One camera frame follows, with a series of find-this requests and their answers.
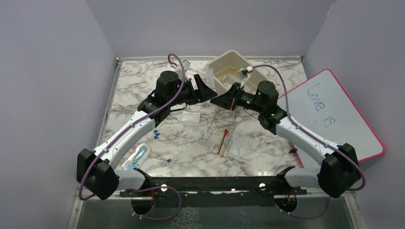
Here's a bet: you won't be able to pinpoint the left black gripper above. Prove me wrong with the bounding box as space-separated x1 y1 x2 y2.
168 74 217 107

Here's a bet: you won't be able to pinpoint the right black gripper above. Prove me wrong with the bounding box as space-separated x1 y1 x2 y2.
210 83 265 114

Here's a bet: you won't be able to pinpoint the wire gauze mesh square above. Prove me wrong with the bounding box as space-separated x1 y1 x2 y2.
219 73 241 90

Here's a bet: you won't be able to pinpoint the red plastic spoon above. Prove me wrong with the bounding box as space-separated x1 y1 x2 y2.
217 129 229 156

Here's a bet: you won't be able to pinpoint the metal crucible tongs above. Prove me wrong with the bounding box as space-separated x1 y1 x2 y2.
212 114 237 157

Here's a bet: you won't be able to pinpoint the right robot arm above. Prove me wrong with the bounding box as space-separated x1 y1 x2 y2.
210 81 362 198

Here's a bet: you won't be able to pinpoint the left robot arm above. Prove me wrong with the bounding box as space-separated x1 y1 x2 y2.
76 71 217 200

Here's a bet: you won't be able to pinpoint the clear zip bag near lid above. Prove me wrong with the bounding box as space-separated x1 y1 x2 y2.
180 111 201 123

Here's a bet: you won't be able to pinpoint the beige plastic bin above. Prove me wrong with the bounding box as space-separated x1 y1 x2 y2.
204 50 253 95

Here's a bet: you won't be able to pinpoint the small clear zip bag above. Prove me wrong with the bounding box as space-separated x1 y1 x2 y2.
227 140 244 160

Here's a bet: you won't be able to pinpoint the lone blue capped tube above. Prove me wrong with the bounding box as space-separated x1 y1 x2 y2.
166 151 183 163

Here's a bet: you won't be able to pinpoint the pink framed whiteboard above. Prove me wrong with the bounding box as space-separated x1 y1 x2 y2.
277 69 385 162

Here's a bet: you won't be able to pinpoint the blue goggles in bag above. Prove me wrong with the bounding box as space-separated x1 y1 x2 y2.
122 143 151 171

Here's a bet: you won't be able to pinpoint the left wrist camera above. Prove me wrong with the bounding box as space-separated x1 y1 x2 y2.
171 60 192 81

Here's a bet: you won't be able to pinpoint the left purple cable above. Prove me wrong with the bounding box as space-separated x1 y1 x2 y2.
78 53 186 201

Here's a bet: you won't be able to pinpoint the purple cable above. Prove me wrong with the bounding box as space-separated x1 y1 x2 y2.
78 53 186 201
250 64 367 219

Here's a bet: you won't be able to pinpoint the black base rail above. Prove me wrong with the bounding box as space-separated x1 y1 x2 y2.
119 176 307 208

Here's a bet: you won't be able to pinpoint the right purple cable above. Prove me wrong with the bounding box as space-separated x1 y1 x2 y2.
250 64 367 219

